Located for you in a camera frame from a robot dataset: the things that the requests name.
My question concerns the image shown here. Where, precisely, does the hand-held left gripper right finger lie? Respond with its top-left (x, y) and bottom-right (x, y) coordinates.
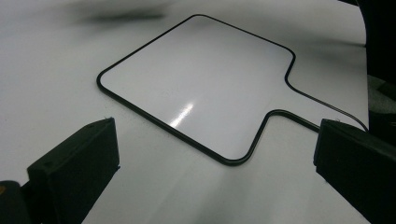
top-left (313, 118), bottom-right (396, 224)

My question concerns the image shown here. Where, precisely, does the small whiteboard with handle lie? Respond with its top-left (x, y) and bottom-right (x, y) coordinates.
top-left (96, 13), bottom-right (370, 167)

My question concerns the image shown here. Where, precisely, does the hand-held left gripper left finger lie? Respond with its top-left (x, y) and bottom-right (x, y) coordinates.
top-left (26, 117), bottom-right (120, 224)

